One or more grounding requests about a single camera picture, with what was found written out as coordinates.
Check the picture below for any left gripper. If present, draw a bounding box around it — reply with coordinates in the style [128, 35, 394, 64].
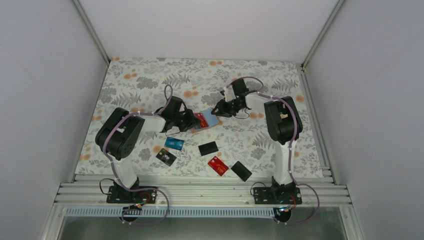
[172, 109, 201, 132]

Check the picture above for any red VIP card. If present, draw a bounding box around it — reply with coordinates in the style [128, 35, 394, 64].
[207, 156, 229, 177]
[194, 112, 209, 130]

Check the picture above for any brown leather card holder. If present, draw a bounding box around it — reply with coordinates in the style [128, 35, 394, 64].
[191, 107, 221, 133]

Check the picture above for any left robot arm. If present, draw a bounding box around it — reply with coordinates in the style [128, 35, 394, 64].
[95, 96, 200, 203]

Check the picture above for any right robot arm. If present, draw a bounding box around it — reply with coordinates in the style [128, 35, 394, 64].
[212, 78, 303, 204]

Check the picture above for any blue card upper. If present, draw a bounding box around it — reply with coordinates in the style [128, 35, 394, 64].
[164, 136, 185, 151]

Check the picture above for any black card centre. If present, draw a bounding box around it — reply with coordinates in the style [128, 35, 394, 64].
[198, 141, 219, 156]

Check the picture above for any black VIP card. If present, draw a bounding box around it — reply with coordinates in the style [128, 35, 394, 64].
[156, 148, 177, 167]

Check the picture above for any black card right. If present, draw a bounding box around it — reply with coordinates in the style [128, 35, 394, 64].
[231, 161, 252, 182]

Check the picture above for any floral table mat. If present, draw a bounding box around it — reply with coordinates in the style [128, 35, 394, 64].
[75, 57, 323, 179]

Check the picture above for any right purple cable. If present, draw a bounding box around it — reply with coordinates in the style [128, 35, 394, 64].
[233, 76, 321, 227]

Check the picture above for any purple cable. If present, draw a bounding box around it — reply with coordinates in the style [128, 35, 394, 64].
[233, 76, 321, 227]
[101, 84, 174, 226]

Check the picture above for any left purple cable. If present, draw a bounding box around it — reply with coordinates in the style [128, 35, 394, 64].
[101, 84, 174, 226]

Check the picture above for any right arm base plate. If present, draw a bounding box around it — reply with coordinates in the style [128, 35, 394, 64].
[252, 187, 303, 205]

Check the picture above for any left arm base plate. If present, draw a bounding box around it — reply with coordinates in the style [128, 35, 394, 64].
[106, 185, 158, 204]

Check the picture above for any aluminium rail frame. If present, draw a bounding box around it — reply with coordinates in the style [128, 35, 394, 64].
[41, 167, 363, 240]

